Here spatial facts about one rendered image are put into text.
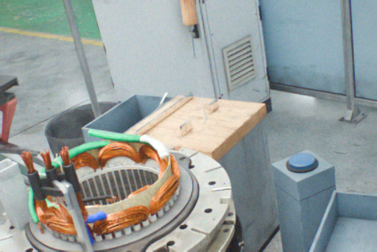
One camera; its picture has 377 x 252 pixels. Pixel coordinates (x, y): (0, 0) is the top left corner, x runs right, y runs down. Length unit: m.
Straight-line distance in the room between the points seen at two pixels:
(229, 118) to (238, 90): 2.25
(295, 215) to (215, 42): 2.22
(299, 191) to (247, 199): 0.19
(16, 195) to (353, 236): 0.43
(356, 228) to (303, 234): 0.16
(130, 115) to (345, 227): 0.58
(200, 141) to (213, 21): 2.12
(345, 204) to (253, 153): 0.30
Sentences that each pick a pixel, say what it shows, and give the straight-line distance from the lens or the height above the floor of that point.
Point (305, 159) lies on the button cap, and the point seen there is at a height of 1.04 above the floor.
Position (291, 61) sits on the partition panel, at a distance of 3.43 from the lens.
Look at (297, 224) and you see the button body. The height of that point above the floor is 0.95.
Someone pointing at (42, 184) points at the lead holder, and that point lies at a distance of 0.59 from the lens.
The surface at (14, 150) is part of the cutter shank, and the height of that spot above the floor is 1.17.
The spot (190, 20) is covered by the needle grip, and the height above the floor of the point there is 1.31.
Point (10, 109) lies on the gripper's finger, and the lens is 0.80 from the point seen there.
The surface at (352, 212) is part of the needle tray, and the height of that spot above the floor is 1.03.
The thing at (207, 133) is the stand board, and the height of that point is 1.06.
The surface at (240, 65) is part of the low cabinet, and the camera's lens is 3.18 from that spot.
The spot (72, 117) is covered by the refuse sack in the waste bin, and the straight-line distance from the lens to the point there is 2.63.
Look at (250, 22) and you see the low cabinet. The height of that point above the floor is 0.62.
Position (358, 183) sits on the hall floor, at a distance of 2.72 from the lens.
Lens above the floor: 1.47
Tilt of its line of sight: 25 degrees down
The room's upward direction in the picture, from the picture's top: 11 degrees counter-clockwise
